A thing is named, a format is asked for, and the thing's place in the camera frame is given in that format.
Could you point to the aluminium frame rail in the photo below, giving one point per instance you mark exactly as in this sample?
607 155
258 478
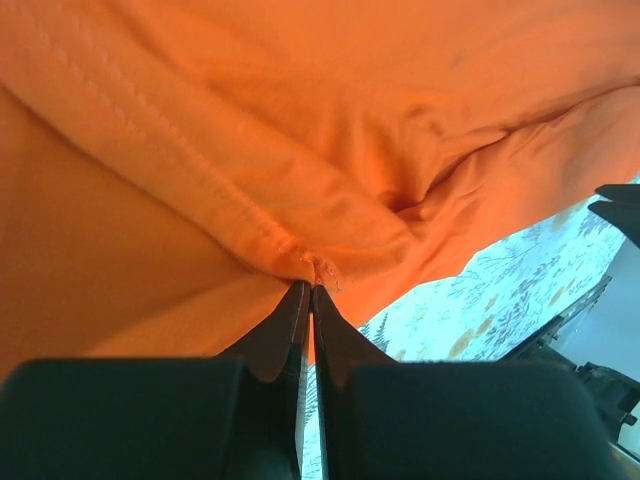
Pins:
614 394

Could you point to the floral patterned table mat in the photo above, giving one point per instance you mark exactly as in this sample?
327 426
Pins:
513 288

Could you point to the orange t shirt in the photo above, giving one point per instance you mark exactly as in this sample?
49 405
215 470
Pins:
169 167

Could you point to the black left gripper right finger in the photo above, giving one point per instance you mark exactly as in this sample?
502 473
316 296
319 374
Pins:
383 419

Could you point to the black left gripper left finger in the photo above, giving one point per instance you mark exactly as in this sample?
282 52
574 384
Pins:
235 415

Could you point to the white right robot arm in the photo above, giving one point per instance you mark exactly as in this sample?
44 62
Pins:
620 207

